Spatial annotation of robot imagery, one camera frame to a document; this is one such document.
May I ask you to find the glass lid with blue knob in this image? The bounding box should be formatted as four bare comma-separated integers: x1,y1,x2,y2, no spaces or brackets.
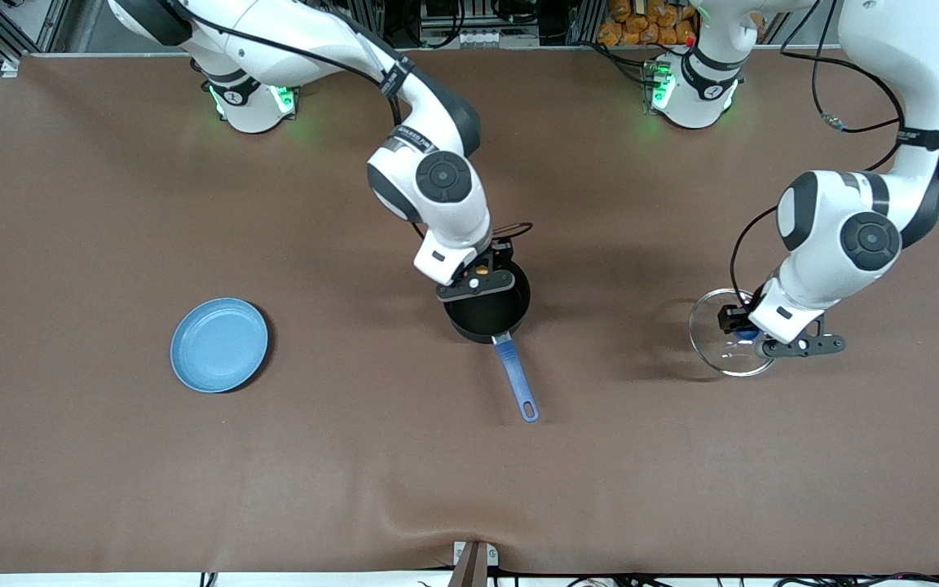
688,288,780,377

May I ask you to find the brown table mat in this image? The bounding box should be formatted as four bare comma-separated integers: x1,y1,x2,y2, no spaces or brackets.
0,49,939,576

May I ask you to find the bag of orange items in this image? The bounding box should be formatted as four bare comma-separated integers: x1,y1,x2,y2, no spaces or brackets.
597,0,699,46

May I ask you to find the blue round plate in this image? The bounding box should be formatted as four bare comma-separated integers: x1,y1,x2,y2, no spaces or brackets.
170,298,270,394

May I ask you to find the metal table clamp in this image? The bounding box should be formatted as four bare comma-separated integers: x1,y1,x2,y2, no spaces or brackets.
452,540,500,587

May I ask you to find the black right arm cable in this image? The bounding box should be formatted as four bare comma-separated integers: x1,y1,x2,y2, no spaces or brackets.
192,0,534,244

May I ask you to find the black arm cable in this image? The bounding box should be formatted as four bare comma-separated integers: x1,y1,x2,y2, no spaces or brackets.
729,0,939,307
192,0,534,244

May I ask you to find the black pot with blue handle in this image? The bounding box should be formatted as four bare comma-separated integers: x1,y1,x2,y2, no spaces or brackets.
443,261,540,423

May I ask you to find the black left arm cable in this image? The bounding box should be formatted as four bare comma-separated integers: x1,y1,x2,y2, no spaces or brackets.
729,0,939,307

